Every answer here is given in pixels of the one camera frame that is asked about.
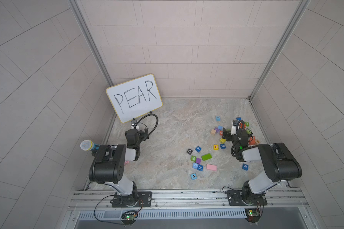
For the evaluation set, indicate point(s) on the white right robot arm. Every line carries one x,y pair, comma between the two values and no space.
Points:
278,162

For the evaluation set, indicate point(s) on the whiteboard with PEAR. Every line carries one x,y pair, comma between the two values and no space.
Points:
135,98

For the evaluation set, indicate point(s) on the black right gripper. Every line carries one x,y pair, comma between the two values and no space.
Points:
229,135

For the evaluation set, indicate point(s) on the blue 7 block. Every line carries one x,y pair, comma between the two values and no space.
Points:
198,148

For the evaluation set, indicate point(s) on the green rectangular block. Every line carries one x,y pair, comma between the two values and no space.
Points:
206,157

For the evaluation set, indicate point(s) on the pink rectangular block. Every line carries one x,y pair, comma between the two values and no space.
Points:
211,167

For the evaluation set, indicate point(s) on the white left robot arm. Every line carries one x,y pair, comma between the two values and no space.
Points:
107,167

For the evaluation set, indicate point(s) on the blue W block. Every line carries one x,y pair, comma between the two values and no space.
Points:
245,167

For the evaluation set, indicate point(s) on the left green circuit board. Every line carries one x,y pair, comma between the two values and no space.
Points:
129,217

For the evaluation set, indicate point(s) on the toy microphone on stand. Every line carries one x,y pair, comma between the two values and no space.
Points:
89,145

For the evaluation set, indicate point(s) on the green circuit board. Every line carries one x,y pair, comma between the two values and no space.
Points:
253,215
129,217

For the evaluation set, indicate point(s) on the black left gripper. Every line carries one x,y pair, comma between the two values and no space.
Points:
143,134

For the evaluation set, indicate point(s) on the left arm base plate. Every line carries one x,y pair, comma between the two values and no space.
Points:
135,200

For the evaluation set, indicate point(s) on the black O block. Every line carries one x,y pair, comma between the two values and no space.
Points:
189,151

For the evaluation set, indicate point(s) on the blue A block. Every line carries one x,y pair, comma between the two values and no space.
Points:
193,176

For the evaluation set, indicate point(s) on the aluminium front rail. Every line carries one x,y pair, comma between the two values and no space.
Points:
187,199

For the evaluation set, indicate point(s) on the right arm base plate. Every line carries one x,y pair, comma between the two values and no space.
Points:
239,198

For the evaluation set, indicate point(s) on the right green circuit board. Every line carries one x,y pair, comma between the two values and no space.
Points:
253,215

